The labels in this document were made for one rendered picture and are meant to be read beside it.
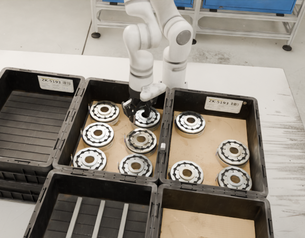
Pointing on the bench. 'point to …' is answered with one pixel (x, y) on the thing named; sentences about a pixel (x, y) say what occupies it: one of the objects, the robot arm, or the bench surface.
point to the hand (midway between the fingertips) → (140, 115)
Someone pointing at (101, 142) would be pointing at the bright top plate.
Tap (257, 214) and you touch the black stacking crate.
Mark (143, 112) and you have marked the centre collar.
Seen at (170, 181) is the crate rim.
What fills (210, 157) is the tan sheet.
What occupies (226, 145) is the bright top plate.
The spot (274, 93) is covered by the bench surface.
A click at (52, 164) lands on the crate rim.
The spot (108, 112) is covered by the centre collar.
